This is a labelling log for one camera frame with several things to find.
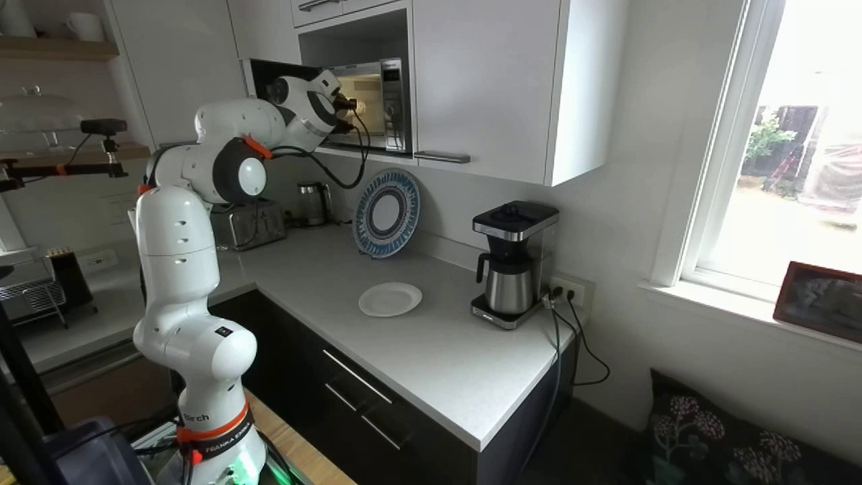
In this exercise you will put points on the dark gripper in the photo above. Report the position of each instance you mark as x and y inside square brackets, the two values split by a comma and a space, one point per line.
[339, 108]

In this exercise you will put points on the tan paper cup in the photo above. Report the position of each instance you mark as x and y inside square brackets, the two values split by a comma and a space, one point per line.
[362, 111]

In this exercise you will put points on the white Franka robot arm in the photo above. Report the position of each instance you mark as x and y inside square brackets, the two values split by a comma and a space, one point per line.
[179, 270]

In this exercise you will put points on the steel microwave oven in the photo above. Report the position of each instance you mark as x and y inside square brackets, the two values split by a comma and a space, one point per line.
[394, 103]

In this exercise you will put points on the small metal canister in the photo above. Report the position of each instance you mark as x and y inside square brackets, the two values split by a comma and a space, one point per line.
[310, 205]

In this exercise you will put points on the blue patterned decorative plate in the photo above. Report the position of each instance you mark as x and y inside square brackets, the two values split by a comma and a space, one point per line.
[386, 218]

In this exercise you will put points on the silver toaster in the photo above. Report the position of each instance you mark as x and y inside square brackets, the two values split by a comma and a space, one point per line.
[254, 224]

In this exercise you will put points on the white flat plate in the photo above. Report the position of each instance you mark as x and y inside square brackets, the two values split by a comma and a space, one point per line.
[388, 300]

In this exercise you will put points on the black steel coffee maker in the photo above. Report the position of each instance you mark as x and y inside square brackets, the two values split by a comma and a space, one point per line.
[509, 270]

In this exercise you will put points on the dark base cabinet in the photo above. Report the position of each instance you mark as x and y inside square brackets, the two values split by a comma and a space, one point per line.
[296, 378]

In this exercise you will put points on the white mug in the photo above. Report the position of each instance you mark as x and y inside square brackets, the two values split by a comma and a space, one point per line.
[85, 28]

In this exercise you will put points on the clear glass dome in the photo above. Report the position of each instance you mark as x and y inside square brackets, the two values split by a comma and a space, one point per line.
[36, 122]

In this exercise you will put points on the black box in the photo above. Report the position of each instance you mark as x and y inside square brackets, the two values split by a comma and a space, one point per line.
[70, 281]

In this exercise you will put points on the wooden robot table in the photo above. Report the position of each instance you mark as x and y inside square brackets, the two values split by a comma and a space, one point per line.
[300, 448]

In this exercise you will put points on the black stand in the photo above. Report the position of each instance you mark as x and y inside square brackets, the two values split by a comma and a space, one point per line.
[54, 460]

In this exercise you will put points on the dark floral cushion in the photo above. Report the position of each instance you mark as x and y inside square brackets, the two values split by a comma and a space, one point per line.
[716, 440]

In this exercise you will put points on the white wall cabinet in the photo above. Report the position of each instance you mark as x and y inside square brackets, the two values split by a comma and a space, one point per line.
[502, 82]

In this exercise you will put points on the black camera on tripod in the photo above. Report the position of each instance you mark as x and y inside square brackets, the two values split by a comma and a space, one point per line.
[103, 125]

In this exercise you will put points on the white wall outlet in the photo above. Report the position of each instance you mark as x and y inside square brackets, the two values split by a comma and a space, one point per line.
[574, 290]

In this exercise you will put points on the wooden wall shelf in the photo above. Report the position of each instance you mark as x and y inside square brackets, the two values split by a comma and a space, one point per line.
[54, 49]

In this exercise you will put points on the white window frame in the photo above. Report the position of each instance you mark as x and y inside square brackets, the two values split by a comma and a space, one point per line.
[716, 180]

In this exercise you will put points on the dark picture frame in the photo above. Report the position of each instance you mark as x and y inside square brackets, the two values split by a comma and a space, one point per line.
[820, 300]

